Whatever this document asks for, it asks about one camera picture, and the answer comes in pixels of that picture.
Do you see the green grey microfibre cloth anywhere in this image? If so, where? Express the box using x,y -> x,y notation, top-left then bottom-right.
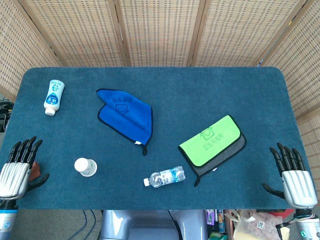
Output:
177,114 -> 247,188

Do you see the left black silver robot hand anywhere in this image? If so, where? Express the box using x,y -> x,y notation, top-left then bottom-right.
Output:
0,136 -> 50,201

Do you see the white yogurt drink bottle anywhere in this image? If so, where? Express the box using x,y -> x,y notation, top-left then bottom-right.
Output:
43,79 -> 66,116

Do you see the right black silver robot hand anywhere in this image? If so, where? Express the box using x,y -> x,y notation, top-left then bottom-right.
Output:
261,142 -> 318,209

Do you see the grey robot torso base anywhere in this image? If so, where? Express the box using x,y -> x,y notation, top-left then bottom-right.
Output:
99,209 -> 209,240

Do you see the reddish brown cloth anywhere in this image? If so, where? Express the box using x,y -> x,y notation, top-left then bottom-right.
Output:
28,161 -> 42,181

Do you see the beige paper bag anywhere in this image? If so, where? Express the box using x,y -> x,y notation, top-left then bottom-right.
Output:
231,209 -> 285,240

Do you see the clear plastic water bottle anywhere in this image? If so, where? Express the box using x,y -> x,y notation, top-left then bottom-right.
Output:
143,165 -> 186,188

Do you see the dark teal table mat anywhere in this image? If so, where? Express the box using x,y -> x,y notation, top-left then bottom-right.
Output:
0,66 -> 313,210

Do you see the blue floor cable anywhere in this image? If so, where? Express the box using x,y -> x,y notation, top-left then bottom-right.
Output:
68,209 -> 97,240

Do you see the woven bamboo folding screen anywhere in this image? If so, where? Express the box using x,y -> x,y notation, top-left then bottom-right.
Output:
0,0 -> 320,161

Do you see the blue microfibre cloth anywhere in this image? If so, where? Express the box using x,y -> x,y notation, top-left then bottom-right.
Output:
96,88 -> 154,156

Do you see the black cable bundle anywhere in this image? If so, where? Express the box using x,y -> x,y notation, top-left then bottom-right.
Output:
0,98 -> 15,133

